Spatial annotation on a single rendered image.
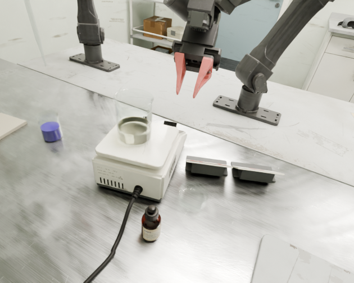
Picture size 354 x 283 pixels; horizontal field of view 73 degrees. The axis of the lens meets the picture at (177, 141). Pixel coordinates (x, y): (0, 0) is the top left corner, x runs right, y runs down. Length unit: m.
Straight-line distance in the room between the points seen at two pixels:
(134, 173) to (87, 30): 0.63
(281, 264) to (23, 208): 0.42
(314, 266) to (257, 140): 0.32
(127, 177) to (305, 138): 0.49
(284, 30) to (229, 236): 0.50
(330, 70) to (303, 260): 2.43
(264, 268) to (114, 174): 0.27
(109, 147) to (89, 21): 0.59
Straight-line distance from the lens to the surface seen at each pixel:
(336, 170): 0.66
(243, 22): 3.33
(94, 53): 0.97
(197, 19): 0.47
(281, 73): 3.38
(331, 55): 2.72
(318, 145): 0.72
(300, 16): 0.70
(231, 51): 3.43
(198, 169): 0.49
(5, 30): 1.98
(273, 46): 0.68
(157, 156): 0.39
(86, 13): 0.92
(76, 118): 0.67
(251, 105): 0.72
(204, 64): 0.50
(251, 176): 0.51
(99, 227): 0.42
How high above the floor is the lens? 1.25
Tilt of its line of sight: 37 degrees down
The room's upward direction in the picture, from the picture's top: 7 degrees clockwise
